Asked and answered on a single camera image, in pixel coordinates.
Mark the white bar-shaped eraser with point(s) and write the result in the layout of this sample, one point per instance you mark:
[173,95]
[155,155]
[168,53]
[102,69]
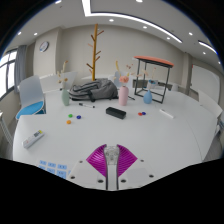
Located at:
[166,113]

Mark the wooden coat rack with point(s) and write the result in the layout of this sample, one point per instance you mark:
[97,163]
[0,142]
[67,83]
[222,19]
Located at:
[94,53]

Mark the white chair with blue cushion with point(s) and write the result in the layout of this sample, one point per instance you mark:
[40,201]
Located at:
[30,93]

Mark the black whiteboard eraser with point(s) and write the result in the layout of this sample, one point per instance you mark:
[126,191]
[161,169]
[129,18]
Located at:
[116,112]

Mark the green round magnet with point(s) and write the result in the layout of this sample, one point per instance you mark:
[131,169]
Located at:
[70,115]

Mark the black frame orange-top side table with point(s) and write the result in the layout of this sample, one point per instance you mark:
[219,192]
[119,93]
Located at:
[154,60]

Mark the white wall board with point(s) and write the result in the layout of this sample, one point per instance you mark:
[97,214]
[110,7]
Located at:
[205,81]

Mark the orange round magnet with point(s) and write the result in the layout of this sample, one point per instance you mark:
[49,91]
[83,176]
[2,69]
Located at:
[68,122]

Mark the pink vase with flowers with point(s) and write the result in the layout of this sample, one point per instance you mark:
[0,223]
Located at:
[123,96]

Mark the blue vase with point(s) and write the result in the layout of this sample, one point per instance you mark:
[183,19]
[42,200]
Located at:
[148,97]

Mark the white back table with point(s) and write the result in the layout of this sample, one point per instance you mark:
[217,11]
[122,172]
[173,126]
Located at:
[55,81]

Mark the white side desk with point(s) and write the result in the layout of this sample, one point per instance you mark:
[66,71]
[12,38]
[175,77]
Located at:
[4,128]

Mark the round ceiling spotlights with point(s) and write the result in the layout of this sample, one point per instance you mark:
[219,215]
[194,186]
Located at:
[144,27]

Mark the blue round magnet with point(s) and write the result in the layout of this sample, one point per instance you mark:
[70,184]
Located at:
[78,117]
[144,113]

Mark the round wall clock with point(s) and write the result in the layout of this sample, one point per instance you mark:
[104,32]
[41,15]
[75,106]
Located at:
[44,46]

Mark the long ceiling light strip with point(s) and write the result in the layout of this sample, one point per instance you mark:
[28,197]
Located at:
[133,20]

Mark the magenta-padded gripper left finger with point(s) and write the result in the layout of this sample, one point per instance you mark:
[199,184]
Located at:
[98,160]

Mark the red round magnet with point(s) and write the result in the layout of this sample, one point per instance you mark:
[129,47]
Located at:
[140,114]

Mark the black marker pen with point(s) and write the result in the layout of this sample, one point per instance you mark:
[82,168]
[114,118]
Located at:
[86,105]

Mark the grey curtain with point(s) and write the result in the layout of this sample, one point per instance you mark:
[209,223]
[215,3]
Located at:
[20,68]

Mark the green vase with dried sprigs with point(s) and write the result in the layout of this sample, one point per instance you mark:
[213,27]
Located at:
[65,97]

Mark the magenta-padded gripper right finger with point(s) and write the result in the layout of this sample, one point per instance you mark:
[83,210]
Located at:
[126,160]

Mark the grey backpack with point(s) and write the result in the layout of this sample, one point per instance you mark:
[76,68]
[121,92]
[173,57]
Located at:
[95,89]

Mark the window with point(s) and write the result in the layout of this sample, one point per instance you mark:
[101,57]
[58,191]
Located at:
[7,71]

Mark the white remote control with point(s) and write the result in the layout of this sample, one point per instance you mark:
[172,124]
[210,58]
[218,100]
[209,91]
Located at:
[33,138]

